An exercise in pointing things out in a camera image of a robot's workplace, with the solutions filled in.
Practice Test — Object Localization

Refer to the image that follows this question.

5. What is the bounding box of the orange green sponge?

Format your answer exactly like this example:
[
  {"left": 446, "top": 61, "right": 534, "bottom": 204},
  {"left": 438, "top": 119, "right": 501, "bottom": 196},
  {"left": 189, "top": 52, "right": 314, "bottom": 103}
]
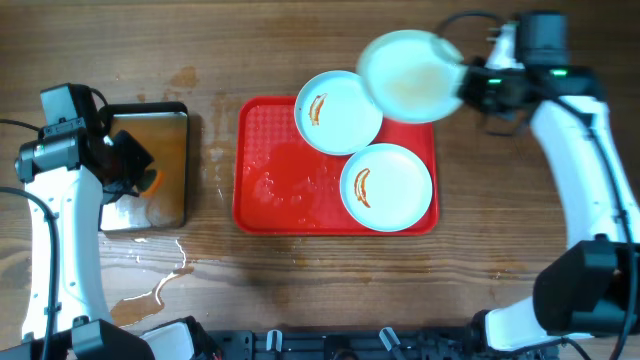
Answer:
[{"left": 136, "top": 169, "right": 164, "bottom": 198}]

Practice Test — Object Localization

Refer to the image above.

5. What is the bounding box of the light blue plate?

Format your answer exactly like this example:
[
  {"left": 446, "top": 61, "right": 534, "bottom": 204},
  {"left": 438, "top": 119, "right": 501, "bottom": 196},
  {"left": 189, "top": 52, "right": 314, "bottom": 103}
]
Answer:
[
  {"left": 356, "top": 30, "right": 467, "bottom": 124},
  {"left": 339, "top": 143, "right": 434, "bottom": 232},
  {"left": 294, "top": 70, "right": 383, "bottom": 156}
]

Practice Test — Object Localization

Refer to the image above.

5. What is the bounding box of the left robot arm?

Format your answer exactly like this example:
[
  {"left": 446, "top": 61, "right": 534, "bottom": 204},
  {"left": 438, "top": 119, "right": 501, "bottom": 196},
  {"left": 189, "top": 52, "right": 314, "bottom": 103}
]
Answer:
[{"left": 1, "top": 128, "right": 205, "bottom": 359}]

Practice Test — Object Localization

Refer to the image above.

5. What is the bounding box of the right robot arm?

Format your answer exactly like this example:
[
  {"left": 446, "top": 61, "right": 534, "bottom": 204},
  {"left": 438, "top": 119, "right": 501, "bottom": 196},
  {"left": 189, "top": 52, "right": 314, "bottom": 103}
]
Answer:
[{"left": 457, "top": 65, "right": 639, "bottom": 358}]

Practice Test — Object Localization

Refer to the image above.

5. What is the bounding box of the red plastic tray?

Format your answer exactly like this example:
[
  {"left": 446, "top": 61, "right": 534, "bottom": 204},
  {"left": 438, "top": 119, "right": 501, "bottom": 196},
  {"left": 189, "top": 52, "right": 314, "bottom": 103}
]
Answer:
[{"left": 232, "top": 95, "right": 441, "bottom": 237}]

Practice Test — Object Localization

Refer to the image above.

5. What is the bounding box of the black water basin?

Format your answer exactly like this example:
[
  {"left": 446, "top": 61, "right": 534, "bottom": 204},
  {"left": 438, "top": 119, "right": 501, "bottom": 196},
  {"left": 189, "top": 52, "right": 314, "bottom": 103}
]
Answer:
[{"left": 99, "top": 102, "right": 190, "bottom": 232}]

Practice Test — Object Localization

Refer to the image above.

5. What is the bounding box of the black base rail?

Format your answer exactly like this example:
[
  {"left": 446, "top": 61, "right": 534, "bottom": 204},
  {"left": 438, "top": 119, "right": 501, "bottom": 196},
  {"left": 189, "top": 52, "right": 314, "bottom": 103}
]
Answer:
[{"left": 209, "top": 327, "right": 559, "bottom": 360}]

